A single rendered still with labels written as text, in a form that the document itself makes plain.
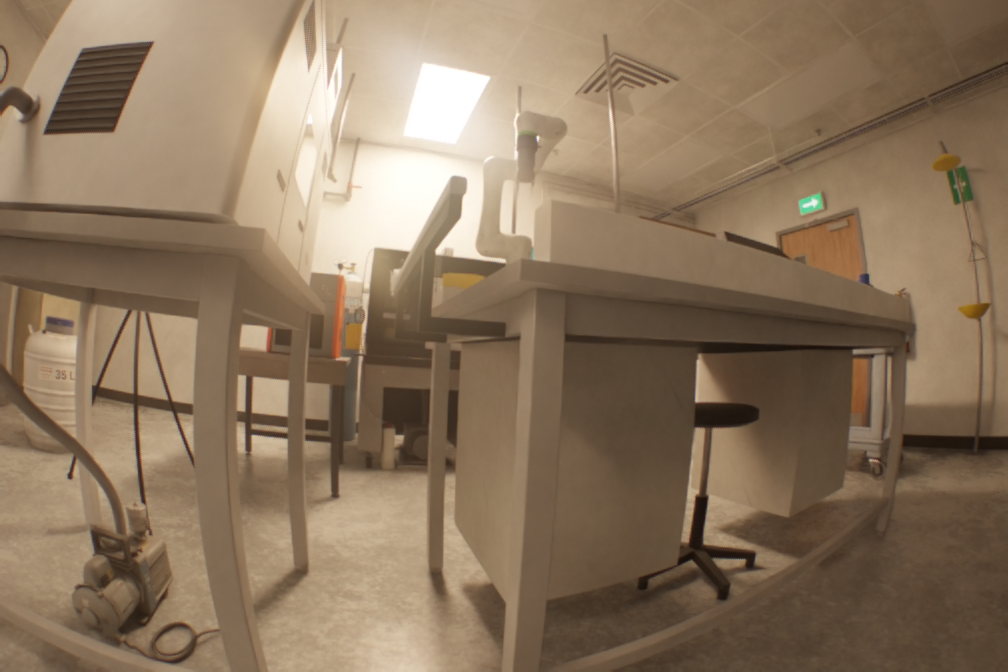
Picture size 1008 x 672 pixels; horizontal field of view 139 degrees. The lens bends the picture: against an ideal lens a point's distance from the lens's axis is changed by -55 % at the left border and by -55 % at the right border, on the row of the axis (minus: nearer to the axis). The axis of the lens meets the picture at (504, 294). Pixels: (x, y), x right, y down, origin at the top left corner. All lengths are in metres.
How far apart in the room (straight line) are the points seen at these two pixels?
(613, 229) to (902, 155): 3.98
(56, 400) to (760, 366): 3.33
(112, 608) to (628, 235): 1.30
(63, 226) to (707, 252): 1.02
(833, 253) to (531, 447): 4.16
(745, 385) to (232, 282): 1.68
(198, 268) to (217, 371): 0.14
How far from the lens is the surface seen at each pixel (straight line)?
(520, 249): 2.07
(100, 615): 1.15
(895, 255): 4.25
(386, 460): 2.78
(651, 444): 1.06
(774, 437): 1.69
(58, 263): 0.74
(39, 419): 0.96
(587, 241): 0.61
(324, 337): 2.11
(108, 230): 0.63
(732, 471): 1.84
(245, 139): 0.61
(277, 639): 1.22
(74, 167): 0.74
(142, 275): 0.64
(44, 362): 2.67
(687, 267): 0.73
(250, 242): 0.53
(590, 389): 0.93
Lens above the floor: 0.77
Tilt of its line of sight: 9 degrees up
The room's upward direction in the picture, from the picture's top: 3 degrees clockwise
